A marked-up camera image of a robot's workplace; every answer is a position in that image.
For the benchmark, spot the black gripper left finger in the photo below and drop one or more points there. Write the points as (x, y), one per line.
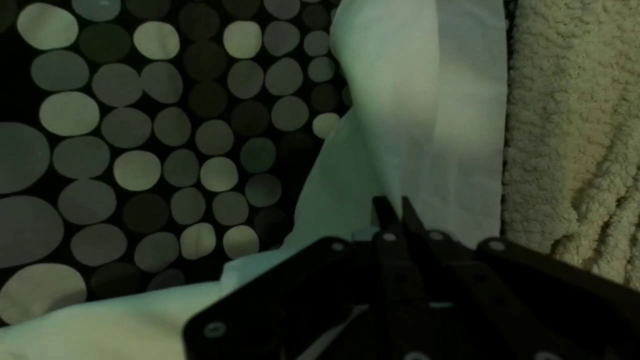
(392, 286)

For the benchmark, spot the cream knitted blanket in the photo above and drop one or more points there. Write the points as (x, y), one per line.
(572, 132)

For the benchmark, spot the black grey spotted duvet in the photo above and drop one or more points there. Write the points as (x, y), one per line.
(146, 147)

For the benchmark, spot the white pillowcase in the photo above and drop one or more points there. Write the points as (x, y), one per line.
(412, 126)

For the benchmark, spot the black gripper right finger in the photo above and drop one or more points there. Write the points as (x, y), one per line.
(461, 286)

